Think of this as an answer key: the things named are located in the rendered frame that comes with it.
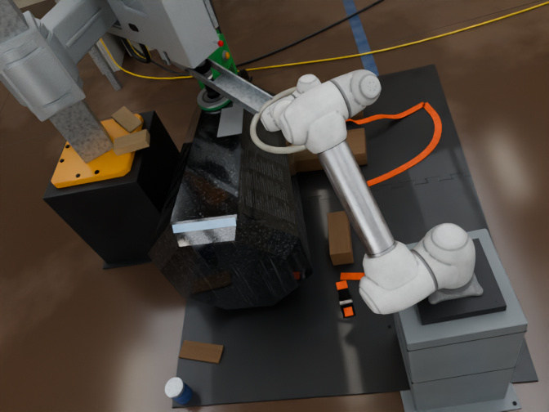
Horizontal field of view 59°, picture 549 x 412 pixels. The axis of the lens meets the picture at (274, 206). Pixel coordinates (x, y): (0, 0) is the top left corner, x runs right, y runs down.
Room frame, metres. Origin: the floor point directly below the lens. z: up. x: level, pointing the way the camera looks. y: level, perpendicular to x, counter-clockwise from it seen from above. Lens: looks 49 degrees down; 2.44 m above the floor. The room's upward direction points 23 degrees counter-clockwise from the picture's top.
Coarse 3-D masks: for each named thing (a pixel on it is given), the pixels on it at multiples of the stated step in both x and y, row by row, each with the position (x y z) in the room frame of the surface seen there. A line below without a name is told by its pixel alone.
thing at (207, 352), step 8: (184, 344) 1.43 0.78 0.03; (192, 344) 1.41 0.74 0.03; (200, 344) 1.39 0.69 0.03; (208, 344) 1.37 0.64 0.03; (184, 352) 1.38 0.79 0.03; (192, 352) 1.36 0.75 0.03; (200, 352) 1.34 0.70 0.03; (208, 352) 1.32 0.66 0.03; (216, 352) 1.30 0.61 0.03; (200, 360) 1.30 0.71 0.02; (208, 360) 1.27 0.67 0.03; (216, 360) 1.25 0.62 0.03
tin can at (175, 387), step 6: (174, 378) 1.20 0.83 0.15; (180, 378) 1.18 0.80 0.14; (168, 384) 1.18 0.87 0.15; (174, 384) 1.17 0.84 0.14; (180, 384) 1.15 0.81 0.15; (186, 384) 1.18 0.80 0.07; (168, 390) 1.15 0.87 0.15; (174, 390) 1.14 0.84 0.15; (180, 390) 1.12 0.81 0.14; (186, 390) 1.14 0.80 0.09; (174, 396) 1.11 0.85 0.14; (180, 396) 1.11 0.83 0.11; (186, 396) 1.12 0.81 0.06; (180, 402) 1.11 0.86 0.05; (186, 402) 1.11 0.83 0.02
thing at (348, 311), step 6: (342, 282) 1.37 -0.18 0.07; (342, 288) 1.34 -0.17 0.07; (342, 294) 1.31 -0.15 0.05; (348, 294) 1.30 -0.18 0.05; (342, 300) 1.28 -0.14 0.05; (348, 300) 1.27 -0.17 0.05; (342, 306) 1.26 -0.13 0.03; (348, 306) 1.25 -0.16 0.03; (342, 312) 1.23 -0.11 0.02; (348, 312) 1.21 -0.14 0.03; (354, 312) 1.20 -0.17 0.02
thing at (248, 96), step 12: (192, 72) 2.35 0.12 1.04; (228, 72) 2.27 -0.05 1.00; (216, 84) 2.20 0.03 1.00; (228, 84) 2.23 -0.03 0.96; (240, 84) 2.21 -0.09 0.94; (228, 96) 2.14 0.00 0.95; (240, 96) 2.13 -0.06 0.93; (252, 96) 2.11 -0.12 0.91; (264, 96) 2.07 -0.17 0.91; (252, 108) 1.99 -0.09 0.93
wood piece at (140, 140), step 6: (138, 132) 2.33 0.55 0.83; (144, 132) 2.31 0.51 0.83; (114, 138) 2.38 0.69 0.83; (120, 138) 2.35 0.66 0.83; (126, 138) 2.33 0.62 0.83; (132, 138) 2.31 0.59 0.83; (138, 138) 2.28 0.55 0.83; (144, 138) 2.26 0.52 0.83; (114, 144) 2.32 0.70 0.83; (120, 144) 2.30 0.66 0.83; (126, 144) 2.28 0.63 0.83; (132, 144) 2.26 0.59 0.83; (138, 144) 2.25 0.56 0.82; (144, 144) 2.25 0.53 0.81; (114, 150) 2.28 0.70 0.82; (120, 150) 2.27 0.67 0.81; (126, 150) 2.27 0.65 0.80; (132, 150) 2.26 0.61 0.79
